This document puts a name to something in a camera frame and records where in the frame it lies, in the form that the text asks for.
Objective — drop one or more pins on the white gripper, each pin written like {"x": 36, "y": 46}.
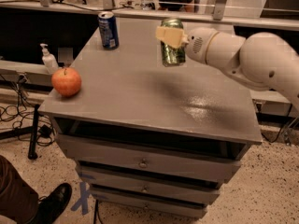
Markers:
{"x": 196, "y": 46}

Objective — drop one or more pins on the green soda can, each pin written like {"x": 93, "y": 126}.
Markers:
{"x": 171, "y": 56}

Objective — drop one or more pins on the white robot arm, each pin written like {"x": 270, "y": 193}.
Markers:
{"x": 260, "y": 62}

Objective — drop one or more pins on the blue soda can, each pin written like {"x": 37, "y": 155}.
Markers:
{"x": 108, "y": 30}

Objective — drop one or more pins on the grey drawer cabinet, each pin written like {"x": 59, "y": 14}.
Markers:
{"x": 129, "y": 97}

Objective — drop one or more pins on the red apple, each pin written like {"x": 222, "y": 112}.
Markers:
{"x": 66, "y": 81}

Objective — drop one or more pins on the top grey drawer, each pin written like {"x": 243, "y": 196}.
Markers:
{"x": 147, "y": 159}

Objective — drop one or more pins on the grey drawer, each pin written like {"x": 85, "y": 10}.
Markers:
{"x": 146, "y": 185}
{"x": 147, "y": 159}
{"x": 148, "y": 202}

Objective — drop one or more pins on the white pump sanitizer bottle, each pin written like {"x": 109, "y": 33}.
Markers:
{"x": 49, "y": 59}

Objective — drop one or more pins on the middle grey drawer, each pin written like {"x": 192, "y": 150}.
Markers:
{"x": 146, "y": 185}

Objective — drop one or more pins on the bottom grey drawer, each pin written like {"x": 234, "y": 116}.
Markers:
{"x": 148, "y": 202}

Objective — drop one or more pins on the black stand leg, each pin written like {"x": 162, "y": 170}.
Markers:
{"x": 17, "y": 132}

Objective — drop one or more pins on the black leather shoe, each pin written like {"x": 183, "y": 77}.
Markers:
{"x": 51, "y": 207}

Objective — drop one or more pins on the brown trouser leg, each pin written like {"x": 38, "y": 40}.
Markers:
{"x": 18, "y": 201}

